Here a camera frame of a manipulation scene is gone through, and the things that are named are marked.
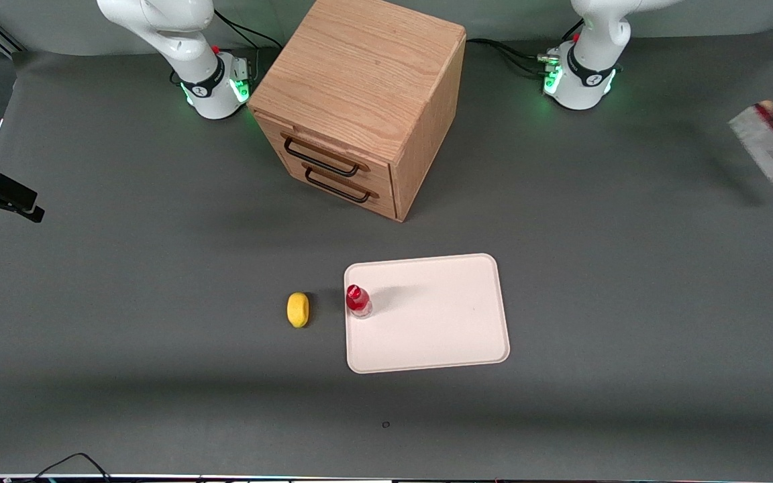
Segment red cookie box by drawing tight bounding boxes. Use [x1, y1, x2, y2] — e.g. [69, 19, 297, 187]
[729, 101, 773, 204]

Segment white rectangular plastic tray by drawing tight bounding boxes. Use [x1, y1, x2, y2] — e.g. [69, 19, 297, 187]
[344, 253, 511, 374]

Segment yellow lemon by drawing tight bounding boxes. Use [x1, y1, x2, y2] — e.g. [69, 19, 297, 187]
[287, 292, 310, 329]

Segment small red bottle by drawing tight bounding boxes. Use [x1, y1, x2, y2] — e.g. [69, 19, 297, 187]
[346, 284, 372, 319]

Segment wooden two-drawer cabinet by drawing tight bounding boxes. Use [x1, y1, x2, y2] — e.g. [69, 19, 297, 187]
[247, 0, 466, 223]

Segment black cable at table edge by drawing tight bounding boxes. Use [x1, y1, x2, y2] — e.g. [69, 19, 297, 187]
[7, 453, 112, 483]

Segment black right arm base cable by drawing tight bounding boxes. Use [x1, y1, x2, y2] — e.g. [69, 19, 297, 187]
[212, 10, 281, 51]

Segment black left arm base cables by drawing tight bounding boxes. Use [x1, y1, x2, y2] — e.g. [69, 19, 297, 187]
[466, 38, 556, 78]

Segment wide black drawer handle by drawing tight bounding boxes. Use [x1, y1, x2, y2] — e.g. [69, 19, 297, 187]
[284, 138, 360, 178]

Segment short black drawer handle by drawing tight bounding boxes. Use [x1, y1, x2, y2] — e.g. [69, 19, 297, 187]
[304, 168, 372, 204]

